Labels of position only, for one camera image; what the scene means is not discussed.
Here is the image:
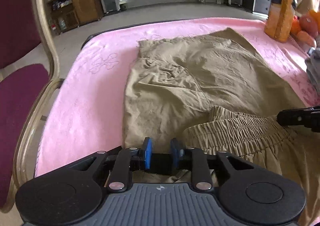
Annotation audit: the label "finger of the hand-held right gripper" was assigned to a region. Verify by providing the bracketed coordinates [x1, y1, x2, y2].
[277, 106, 320, 132]

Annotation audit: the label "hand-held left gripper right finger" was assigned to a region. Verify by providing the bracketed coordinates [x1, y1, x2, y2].
[170, 137, 254, 190]

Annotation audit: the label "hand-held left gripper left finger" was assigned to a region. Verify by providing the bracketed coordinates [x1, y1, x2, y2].
[66, 137, 153, 190]

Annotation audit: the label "beige pants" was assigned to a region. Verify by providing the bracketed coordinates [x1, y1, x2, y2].
[122, 27, 320, 226]

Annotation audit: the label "pink towel covered table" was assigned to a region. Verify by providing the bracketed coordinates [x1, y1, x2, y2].
[35, 17, 320, 178]

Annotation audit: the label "pink apple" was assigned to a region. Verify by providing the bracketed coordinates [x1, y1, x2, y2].
[296, 31, 317, 48]

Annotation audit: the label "small tangerine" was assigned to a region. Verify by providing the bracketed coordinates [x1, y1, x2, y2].
[290, 16, 302, 35]

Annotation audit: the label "orange plush toy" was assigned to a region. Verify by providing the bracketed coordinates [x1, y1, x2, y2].
[299, 14, 320, 38]

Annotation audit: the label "orange juice bottle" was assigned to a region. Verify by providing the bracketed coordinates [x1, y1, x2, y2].
[264, 0, 300, 43]

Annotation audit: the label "maroon banquet chair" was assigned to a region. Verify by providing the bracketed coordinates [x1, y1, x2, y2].
[0, 0, 64, 214]

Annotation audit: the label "wooden cabinet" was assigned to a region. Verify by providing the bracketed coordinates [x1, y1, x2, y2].
[47, 0, 104, 35]

